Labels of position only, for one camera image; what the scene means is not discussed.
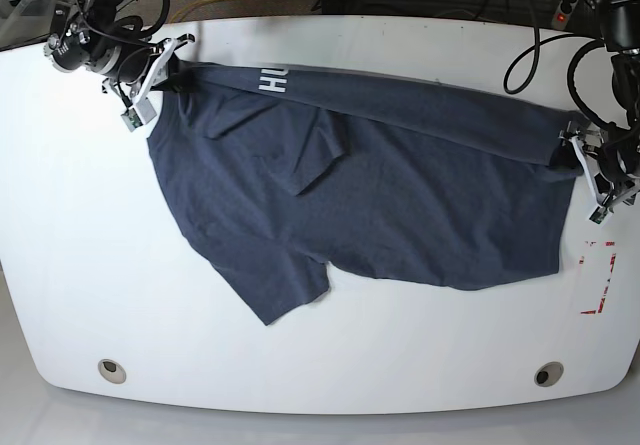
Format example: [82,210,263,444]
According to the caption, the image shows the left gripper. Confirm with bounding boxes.
[559,121,639,210]

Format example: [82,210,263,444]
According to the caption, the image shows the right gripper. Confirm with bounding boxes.
[44,34,195,108]

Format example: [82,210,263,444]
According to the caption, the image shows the dark blue T-shirt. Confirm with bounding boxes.
[147,64,581,325]

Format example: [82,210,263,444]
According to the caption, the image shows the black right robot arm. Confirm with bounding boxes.
[44,0,189,107]

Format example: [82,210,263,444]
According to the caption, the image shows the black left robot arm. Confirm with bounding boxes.
[563,0,639,224]

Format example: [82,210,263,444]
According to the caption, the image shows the red tape marking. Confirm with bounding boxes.
[574,240,617,316]

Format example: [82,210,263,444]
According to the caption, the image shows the right table grommet hole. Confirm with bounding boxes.
[534,361,564,388]

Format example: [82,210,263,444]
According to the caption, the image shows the table grommet hole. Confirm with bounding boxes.
[98,359,127,385]
[534,361,564,388]

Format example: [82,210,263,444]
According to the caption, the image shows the left table grommet hole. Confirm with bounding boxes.
[98,359,127,385]

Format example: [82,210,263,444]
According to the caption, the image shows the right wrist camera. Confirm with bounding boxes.
[121,100,157,132]

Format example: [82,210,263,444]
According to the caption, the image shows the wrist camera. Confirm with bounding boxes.
[121,100,157,132]
[588,205,611,225]

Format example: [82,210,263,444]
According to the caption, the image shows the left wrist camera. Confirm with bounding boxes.
[588,205,611,225]

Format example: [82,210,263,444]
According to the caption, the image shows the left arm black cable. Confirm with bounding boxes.
[502,0,616,131]

